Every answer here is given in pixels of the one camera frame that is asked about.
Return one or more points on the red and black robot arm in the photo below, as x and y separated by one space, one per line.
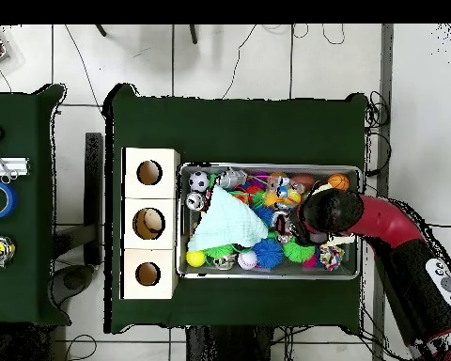
383 222

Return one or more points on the wooden box with three holes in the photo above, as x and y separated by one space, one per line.
150 199

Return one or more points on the blue spiky ball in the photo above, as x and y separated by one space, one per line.
268 254

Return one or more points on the green spiky ball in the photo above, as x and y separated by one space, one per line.
298 252

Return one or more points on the white baseball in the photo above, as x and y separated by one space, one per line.
247 260

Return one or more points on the mint green cloth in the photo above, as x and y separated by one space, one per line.
225 225

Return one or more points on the cream yellow cloth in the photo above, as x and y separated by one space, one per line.
340 239

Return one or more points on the silver robot toy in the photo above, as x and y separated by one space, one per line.
231 178

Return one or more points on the orange basketball toy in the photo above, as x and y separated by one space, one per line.
338 181

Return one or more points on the crushed silver can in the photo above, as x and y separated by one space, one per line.
195 201

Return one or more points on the black and white soccer ball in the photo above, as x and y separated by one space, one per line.
199 182

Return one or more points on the yellow ball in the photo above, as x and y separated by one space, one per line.
195 259

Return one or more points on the dark green table cloth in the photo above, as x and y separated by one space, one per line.
229 128
18 293

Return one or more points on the black tripod leg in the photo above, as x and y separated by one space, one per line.
101 31
194 34

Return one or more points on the blue tape roll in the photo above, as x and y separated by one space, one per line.
11 199

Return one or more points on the silver scissors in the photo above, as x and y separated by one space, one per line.
0 161

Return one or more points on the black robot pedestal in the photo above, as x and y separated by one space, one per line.
229 346

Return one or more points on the aluminium rail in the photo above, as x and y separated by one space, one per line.
18 166

